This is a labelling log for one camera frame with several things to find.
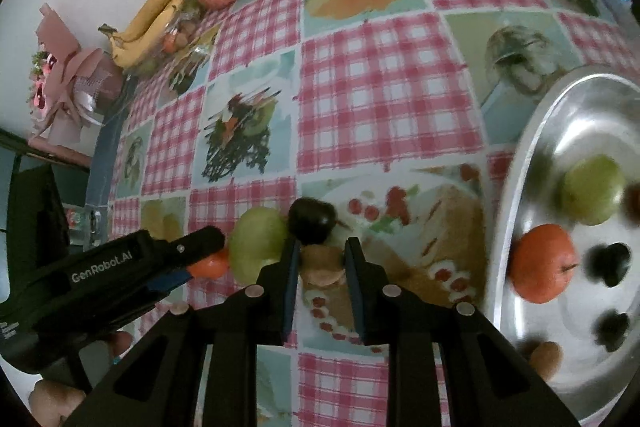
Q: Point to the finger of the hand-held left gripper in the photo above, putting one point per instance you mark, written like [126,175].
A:
[190,247]
[170,281]

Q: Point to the pink checkered printed tablecloth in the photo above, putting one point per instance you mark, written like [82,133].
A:
[375,82]

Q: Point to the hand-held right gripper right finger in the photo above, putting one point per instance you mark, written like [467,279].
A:
[354,292]

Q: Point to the yellow banana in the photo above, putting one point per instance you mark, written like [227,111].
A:
[145,39]
[155,2]

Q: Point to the pink wrapped bouquet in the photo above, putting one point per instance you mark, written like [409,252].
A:
[65,77]

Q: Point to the dark plum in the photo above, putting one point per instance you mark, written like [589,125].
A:
[611,331]
[607,263]
[312,219]

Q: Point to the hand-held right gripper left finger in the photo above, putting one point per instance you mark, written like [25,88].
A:
[291,292]

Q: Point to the person's left hand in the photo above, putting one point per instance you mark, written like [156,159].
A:
[50,402]

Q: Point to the large stainless steel bowl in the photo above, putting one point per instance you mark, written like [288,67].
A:
[575,122]

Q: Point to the green round fruit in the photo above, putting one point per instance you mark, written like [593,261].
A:
[592,189]
[255,239]

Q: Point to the brown round fruit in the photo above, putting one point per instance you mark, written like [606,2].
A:
[322,263]
[547,359]

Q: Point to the clear plastic bag of nuts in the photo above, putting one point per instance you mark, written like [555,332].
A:
[187,32]

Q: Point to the orange tangerine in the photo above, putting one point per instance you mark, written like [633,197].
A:
[542,264]

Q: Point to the small orange fruit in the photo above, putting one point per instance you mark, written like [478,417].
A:
[212,268]

